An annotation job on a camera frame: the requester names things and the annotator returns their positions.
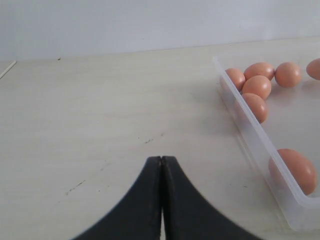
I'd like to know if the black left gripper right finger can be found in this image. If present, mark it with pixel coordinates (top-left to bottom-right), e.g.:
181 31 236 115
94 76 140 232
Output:
161 156 253 240

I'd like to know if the clear plastic tray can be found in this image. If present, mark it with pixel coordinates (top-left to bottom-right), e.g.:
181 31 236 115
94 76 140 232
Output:
213 54 320 231

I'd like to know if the brown egg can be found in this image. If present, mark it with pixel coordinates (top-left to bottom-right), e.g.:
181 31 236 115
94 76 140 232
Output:
268 148 318 196
242 75 272 100
306 58 320 80
274 62 302 88
225 68 246 92
234 93 269 124
244 62 275 81

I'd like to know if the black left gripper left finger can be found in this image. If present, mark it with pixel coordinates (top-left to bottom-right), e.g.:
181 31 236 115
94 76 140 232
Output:
75 156 162 240

